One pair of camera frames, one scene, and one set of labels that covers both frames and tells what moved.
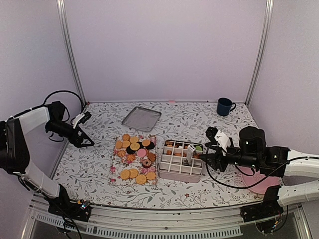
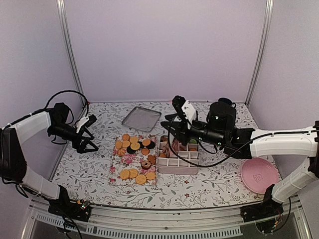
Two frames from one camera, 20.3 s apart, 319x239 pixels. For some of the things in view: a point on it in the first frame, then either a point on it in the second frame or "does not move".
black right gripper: (215, 162) → (181, 131)
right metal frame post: (269, 17) does not move
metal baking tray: (141, 119) does not move
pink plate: (261, 186) does not move
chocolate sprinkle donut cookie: (146, 163) does not move
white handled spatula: (191, 148) → (175, 146)
